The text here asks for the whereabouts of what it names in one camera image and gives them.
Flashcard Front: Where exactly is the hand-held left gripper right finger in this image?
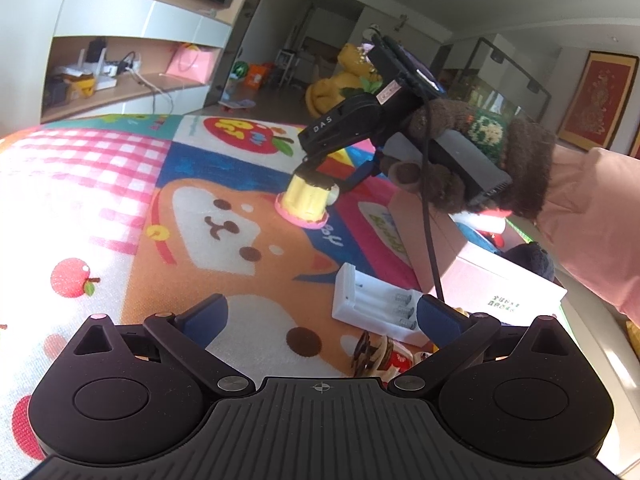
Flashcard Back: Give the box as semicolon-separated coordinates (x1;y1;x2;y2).
387;294;571;397

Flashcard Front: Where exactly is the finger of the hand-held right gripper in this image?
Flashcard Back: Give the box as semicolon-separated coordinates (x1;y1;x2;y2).
297;94;390;163
327;147;386;193

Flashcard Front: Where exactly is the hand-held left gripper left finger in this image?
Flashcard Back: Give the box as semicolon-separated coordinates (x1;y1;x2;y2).
74;292;257;397

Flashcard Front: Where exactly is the yellow pudding toy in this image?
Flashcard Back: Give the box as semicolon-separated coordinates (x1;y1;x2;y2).
274;172;341;231

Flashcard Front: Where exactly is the pink cardboard box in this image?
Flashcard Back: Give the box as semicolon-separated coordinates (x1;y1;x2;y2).
387;182;568;328

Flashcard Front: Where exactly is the white battery charger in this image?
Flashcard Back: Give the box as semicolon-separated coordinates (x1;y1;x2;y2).
331;262;431;347

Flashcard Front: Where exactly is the dark grey plush toy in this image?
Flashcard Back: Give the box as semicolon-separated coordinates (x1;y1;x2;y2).
505;241;556;283

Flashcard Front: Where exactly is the person's right forearm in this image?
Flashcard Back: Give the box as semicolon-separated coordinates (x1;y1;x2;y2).
532;147;640;331

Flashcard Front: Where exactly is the person's right hand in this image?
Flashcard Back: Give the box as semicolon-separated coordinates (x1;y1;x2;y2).
382;99;558;221

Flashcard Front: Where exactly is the large yellow plush toy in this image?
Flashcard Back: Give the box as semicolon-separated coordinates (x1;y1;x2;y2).
305;42;386;121

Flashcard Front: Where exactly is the small wooden wheeled toy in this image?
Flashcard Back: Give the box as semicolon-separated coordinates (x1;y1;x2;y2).
350;330;436;376

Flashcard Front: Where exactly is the black fish tank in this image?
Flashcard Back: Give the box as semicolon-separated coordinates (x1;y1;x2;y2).
440;35;553;126

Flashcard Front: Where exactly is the white stool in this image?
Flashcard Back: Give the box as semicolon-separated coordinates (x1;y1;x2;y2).
274;49;301;88

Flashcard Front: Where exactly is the orange paper bag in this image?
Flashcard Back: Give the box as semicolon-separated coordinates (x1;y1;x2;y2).
244;62;273;90

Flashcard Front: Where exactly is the pink gift bag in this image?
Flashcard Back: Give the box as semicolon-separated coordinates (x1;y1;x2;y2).
165;42;221;85

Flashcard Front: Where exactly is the colourful cartoon play mat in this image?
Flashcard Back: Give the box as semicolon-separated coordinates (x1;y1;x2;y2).
0;112;531;480

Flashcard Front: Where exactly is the white power strip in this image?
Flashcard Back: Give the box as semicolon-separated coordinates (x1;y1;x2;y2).
114;51;143;76

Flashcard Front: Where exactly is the white router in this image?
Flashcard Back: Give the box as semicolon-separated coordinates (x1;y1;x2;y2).
82;47;121;92

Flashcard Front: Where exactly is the yellow cardboard box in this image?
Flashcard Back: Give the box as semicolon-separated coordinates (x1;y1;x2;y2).
52;67;97;102

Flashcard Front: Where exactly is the red framed wall painting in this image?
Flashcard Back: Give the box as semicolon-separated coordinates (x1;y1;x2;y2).
556;50;640;158

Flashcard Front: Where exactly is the white wall cabinet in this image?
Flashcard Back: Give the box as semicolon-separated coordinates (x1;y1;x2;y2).
40;0;281;123

